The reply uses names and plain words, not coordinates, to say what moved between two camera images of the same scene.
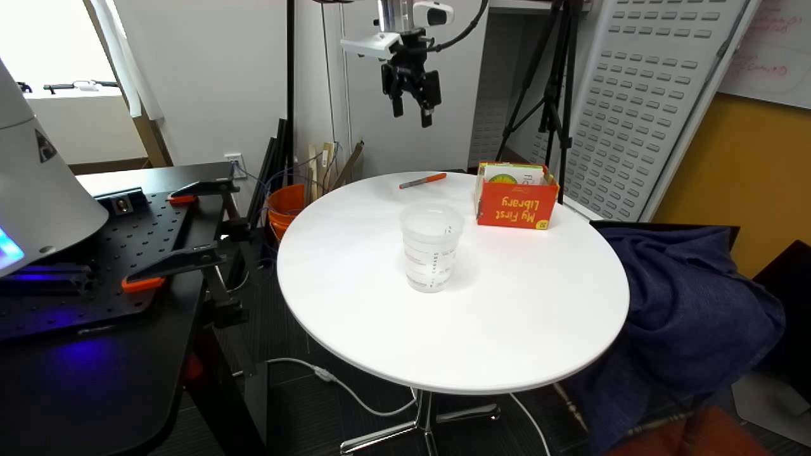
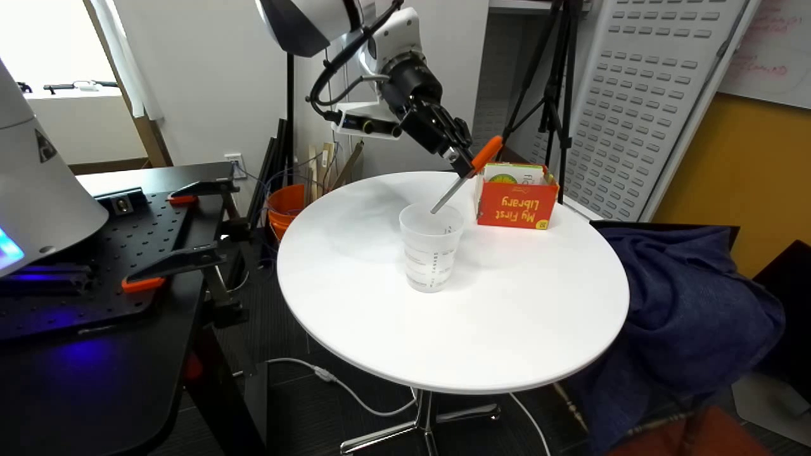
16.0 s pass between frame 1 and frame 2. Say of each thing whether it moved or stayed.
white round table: stayed
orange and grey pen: moved
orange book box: stayed
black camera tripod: stayed
